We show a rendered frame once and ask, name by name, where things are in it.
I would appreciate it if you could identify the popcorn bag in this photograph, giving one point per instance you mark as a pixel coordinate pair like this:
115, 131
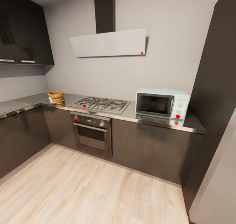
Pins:
56, 97

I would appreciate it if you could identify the fridge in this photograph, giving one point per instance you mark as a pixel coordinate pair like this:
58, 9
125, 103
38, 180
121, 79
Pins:
210, 190

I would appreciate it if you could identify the cabinet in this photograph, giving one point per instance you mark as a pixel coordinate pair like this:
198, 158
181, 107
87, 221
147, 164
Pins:
24, 36

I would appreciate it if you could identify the burner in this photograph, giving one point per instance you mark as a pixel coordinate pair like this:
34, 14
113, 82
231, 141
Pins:
115, 106

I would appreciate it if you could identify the microwave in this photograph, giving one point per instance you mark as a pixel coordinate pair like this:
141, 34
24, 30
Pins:
162, 102

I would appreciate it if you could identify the range hood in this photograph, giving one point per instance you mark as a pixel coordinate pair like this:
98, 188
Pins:
107, 41

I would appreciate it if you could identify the oven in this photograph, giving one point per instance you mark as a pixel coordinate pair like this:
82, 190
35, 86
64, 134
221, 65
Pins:
92, 132

